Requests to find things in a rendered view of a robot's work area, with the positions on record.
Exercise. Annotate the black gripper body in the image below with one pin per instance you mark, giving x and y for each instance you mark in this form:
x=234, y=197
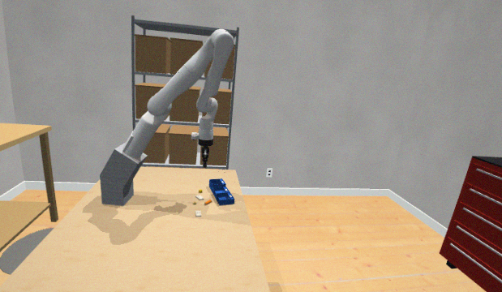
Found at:
x=205, y=143

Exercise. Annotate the blue three-compartment bin rack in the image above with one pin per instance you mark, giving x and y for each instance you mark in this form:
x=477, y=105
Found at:
x=221, y=192

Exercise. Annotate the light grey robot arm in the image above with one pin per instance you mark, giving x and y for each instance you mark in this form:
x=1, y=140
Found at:
x=160, y=105

